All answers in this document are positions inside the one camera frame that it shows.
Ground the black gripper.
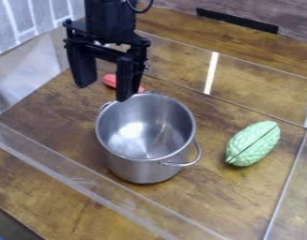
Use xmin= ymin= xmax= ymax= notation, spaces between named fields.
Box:
xmin=63 ymin=0 xmax=152 ymax=102

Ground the silver steel pot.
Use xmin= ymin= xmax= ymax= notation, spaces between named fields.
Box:
xmin=95 ymin=91 xmax=200 ymax=184

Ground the green bumpy gourd toy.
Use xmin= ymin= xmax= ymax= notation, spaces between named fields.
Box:
xmin=226 ymin=121 xmax=281 ymax=167

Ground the red toy carrot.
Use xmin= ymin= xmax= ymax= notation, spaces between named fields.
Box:
xmin=102 ymin=74 xmax=134 ymax=92

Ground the black cable loop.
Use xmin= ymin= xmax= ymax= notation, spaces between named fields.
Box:
xmin=124 ymin=0 xmax=154 ymax=14

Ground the black strip on wall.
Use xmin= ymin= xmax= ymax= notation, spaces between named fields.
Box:
xmin=195 ymin=7 xmax=278 ymax=35

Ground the clear acrylic enclosure wall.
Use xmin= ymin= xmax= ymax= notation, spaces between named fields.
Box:
xmin=0 ymin=22 xmax=307 ymax=240

